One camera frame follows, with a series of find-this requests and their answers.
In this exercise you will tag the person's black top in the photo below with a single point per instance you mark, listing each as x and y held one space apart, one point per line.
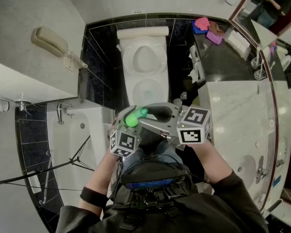
196 210

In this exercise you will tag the wood-framed mirror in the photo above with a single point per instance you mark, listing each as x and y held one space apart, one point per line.
274 93

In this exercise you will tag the purple cloth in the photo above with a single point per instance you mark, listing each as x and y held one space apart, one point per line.
214 38

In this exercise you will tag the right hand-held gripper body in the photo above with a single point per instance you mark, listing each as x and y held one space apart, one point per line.
191 135

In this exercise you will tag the white wall socket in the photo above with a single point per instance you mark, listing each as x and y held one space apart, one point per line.
137 11

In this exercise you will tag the group of white amenity boxes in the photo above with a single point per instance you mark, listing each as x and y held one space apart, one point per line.
237 42

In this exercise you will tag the green cleaner bottle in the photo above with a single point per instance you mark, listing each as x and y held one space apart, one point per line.
132 119

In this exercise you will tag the person's blue jeans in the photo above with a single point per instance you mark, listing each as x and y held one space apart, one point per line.
167 153

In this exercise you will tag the person's right forearm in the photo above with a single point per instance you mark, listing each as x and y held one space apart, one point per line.
208 164

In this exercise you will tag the white wrapped toothbrush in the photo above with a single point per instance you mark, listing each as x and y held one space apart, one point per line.
262 65
257 53

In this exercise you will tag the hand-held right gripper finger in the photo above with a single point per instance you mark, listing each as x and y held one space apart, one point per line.
160 128
175 109

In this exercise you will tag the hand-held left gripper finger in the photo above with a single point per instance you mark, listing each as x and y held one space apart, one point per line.
123 114

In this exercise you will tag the pink cloth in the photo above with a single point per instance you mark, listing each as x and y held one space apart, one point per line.
202 23

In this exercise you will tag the clear acrylic tray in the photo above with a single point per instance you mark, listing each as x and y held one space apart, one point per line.
237 44

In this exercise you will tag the beige wall telephone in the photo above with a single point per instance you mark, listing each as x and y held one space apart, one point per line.
49 41

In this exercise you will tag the white bathtub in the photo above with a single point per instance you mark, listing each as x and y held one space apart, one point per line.
70 139

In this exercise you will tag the blue cloth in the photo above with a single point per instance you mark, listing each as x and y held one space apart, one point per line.
196 31

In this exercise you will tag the small grey box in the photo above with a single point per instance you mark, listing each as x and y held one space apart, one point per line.
183 95

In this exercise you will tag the black tripod light stand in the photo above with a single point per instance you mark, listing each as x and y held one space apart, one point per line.
74 161

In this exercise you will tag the rack of toiletry bottles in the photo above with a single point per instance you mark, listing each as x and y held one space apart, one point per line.
2 105

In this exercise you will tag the clear glass tumbler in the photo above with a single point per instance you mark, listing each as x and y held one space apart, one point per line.
255 62
260 74

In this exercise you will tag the white washbasin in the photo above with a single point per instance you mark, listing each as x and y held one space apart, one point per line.
247 173

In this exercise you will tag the person's left forearm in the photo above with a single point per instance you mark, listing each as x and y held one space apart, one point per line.
99 176

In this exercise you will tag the black ribbed basket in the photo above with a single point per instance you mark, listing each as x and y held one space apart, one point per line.
188 84

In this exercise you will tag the chrome grab bar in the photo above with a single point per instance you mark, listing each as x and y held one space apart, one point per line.
47 176

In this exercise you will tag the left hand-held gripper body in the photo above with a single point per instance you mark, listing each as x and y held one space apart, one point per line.
124 143

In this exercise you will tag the chrome bathtub faucet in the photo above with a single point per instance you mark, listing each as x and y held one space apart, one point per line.
60 113

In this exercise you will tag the chrome basin faucet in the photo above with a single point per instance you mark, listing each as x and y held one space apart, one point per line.
261 171

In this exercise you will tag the black chest-mounted device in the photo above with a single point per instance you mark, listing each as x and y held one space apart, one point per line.
150 175

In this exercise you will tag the chrome shower valve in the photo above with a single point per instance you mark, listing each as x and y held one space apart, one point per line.
21 104

